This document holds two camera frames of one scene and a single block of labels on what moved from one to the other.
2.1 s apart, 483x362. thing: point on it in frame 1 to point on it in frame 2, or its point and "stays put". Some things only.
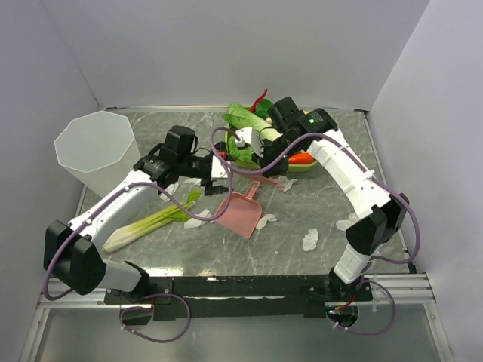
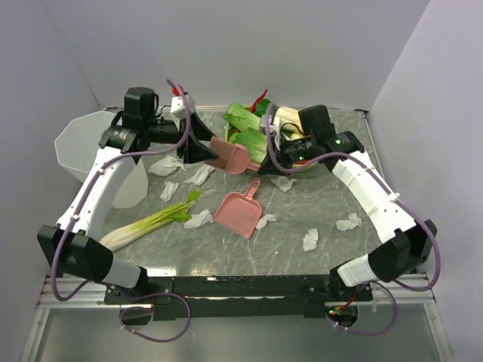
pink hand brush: x=261 y=178 to x=232 y=157
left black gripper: x=210 y=190 to x=195 y=151
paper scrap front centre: x=310 y=240 stays put
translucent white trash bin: x=97 y=149 stays put
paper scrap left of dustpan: x=196 y=222 stays put
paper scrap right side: x=343 y=224 stays put
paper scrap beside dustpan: x=264 y=219 stays put
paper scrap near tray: x=287 y=182 stays put
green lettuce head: x=241 y=157 to x=253 y=141
